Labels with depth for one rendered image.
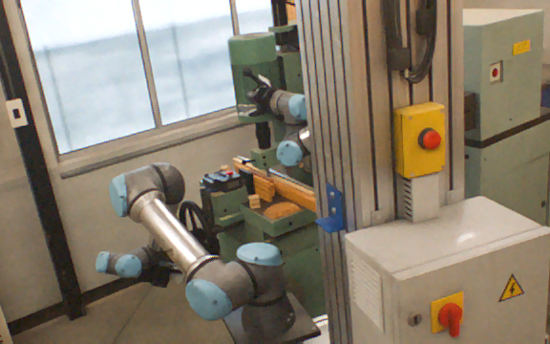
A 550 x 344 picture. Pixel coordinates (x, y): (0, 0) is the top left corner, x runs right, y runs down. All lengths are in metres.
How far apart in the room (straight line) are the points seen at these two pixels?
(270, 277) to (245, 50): 0.90
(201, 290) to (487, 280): 0.68
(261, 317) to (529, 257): 0.73
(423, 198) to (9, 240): 2.54
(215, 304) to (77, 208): 2.03
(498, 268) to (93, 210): 2.63
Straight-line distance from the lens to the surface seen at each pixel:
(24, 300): 3.51
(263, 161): 2.26
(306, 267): 2.29
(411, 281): 1.05
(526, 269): 1.21
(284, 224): 2.09
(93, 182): 3.39
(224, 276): 1.50
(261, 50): 2.13
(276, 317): 1.61
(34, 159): 3.20
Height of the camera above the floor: 1.77
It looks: 21 degrees down
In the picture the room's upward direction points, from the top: 7 degrees counter-clockwise
